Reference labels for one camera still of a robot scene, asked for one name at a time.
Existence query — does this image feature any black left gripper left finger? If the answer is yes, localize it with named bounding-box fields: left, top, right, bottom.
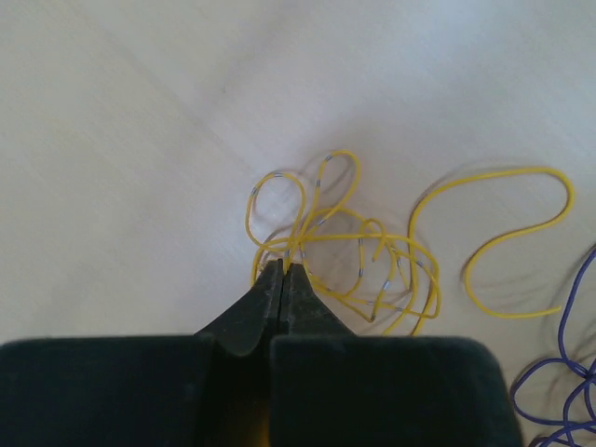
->
left=1, top=262, right=284, bottom=446

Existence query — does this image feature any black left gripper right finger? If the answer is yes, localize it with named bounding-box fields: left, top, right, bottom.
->
left=269, top=263, right=525, bottom=447

